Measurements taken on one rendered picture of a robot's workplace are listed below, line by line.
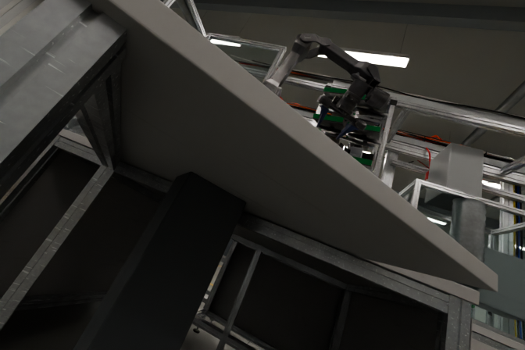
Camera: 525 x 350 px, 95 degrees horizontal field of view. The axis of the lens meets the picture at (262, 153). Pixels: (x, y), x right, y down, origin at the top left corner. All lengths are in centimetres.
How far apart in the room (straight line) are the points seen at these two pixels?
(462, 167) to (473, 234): 46
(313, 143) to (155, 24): 17
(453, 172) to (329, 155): 179
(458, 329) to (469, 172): 139
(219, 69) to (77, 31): 10
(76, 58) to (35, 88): 3
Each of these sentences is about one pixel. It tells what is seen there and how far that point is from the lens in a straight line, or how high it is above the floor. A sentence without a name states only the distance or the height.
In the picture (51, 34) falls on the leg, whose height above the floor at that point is 79.
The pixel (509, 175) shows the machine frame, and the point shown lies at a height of 205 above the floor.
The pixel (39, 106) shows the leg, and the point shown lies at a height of 75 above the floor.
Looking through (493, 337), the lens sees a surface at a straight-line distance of 169.
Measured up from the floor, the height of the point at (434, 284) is 84.
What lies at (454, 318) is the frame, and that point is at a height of 78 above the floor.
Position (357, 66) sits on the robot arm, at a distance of 94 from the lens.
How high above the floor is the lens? 72
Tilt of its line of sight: 22 degrees up
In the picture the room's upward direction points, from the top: 25 degrees clockwise
